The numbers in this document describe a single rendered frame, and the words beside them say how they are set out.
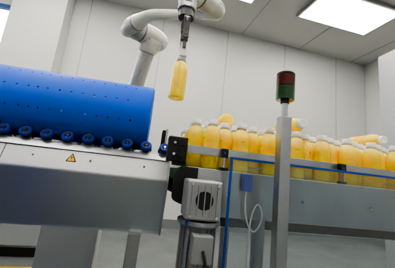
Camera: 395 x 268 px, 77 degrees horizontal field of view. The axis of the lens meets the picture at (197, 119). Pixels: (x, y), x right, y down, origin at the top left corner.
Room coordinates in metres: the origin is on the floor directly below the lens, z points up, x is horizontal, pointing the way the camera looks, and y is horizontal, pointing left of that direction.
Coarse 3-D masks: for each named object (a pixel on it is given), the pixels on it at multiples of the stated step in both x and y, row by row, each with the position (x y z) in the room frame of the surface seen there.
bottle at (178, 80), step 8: (176, 64) 1.01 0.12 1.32; (184, 64) 1.01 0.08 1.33; (176, 72) 1.00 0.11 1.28; (184, 72) 1.01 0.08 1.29; (176, 80) 1.00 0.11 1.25; (184, 80) 1.01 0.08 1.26; (176, 88) 1.00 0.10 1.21; (184, 88) 1.02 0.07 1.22; (168, 96) 1.02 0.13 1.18; (176, 96) 1.00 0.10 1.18
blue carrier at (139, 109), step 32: (0, 64) 0.95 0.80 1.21; (0, 96) 0.89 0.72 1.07; (32, 96) 0.91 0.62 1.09; (64, 96) 0.93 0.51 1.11; (96, 96) 0.95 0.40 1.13; (128, 96) 0.97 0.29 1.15; (32, 128) 0.96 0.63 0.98; (64, 128) 0.97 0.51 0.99; (96, 128) 0.97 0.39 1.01; (128, 128) 0.98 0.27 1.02
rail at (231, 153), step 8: (192, 152) 0.94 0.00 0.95; (200, 152) 0.95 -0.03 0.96; (208, 152) 0.95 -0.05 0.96; (216, 152) 0.96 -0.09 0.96; (232, 152) 0.97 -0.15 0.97; (240, 152) 0.97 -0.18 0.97; (248, 152) 0.98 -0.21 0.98; (264, 160) 0.99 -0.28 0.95; (272, 160) 0.99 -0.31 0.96; (296, 160) 1.01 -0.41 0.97; (304, 160) 1.01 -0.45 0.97; (312, 160) 1.02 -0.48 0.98; (328, 168) 1.03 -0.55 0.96; (336, 168) 1.04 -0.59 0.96; (352, 168) 1.05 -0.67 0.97; (360, 168) 1.06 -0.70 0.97; (368, 168) 1.06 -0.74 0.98; (392, 176) 1.08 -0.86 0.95
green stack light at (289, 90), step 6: (282, 84) 0.81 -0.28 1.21; (288, 84) 0.80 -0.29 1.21; (276, 90) 0.83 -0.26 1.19; (282, 90) 0.81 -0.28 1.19; (288, 90) 0.80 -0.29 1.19; (294, 90) 0.82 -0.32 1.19; (276, 96) 0.83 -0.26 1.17; (282, 96) 0.81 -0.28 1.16; (288, 96) 0.80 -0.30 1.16; (294, 96) 0.82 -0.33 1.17
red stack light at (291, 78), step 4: (276, 76) 0.84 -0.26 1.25; (280, 76) 0.82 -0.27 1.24; (284, 76) 0.81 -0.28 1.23; (288, 76) 0.80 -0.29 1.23; (292, 76) 0.81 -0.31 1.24; (276, 80) 0.84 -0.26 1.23; (280, 80) 0.82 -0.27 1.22; (284, 80) 0.81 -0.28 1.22; (288, 80) 0.80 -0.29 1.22; (292, 80) 0.81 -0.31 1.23; (276, 84) 0.84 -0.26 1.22; (280, 84) 0.82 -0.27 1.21; (292, 84) 0.81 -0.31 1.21
